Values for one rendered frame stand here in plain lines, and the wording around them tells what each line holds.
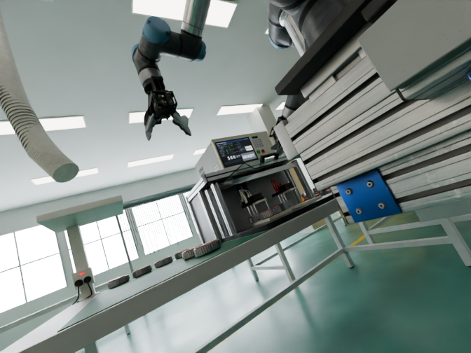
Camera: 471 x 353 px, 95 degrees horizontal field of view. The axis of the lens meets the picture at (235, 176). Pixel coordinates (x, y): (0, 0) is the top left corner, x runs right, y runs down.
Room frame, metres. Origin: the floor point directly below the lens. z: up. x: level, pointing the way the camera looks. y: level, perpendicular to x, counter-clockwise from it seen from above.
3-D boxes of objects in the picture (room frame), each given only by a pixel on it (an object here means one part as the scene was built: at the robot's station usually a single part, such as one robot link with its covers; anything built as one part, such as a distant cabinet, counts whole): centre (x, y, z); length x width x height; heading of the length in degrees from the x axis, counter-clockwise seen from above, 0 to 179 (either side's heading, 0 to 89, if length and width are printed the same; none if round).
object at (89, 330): (1.40, -0.07, 0.72); 2.20 x 1.01 x 0.05; 122
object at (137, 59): (0.65, 0.14, 1.45); 0.09 x 0.08 x 0.11; 42
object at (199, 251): (0.92, 0.22, 0.77); 0.11 x 0.11 x 0.04
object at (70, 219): (1.21, 0.88, 0.98); 0.37 x 0.35 x 0.46; 122
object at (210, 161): (1.47, -0.04, 1.22); 0.44 x 0.39 x 0.20; 122
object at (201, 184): (1.47, -0.03, 1.09); 0.68 x 0.44 x 0.05; 122
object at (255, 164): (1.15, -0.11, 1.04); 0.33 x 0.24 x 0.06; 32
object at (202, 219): (1.36, 0.29, 0.91); 0.28 x 0.03 x 0.32; 32
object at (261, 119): (5.37, -1.21, 1.65); 0.50 x 0.45 x 3.30; 32
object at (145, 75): (0.65, 0.14, 1.37); 0.08 x 0.08 x 0.05
